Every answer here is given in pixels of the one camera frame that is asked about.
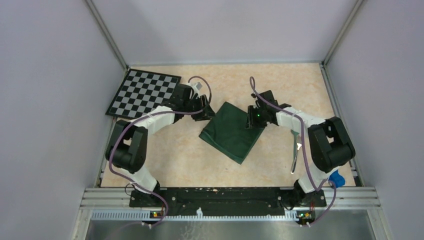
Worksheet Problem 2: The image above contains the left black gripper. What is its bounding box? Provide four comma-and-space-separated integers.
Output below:
183, 94, 218, 122

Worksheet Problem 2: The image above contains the dark green cloth napkin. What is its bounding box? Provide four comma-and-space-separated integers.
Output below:
199, 101, 263, 165

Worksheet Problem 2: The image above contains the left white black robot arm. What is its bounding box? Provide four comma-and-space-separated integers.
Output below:
105, 83, 215, 207

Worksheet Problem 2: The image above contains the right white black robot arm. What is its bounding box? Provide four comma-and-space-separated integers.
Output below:
246, 90, 356, 206

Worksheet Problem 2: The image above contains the teal plastic spoon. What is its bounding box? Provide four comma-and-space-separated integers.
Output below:
290, 130, 300, 157

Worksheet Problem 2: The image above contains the silver metal fork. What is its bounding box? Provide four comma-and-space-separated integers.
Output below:
290, 133, 302, 175

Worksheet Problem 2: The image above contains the black grey checkerboard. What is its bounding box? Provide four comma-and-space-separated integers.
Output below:
105, 68, 182, 120

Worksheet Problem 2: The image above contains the blue toy car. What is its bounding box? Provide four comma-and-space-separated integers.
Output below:
328, 170, 346, 189

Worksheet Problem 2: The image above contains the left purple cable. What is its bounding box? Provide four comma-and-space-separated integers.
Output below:
107, 76, 213, 229

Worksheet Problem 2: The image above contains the purple cable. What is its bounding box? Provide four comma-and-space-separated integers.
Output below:
249, 76, 337, 228
107, 76, 213, 229

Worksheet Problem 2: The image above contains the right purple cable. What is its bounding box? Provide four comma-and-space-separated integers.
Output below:
249, 76, 337, 228

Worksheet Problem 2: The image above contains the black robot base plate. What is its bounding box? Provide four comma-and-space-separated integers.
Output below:
129, 187, 327, 217

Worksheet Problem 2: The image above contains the white toothed cable rail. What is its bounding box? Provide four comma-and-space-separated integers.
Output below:
90, 210, 299, 222

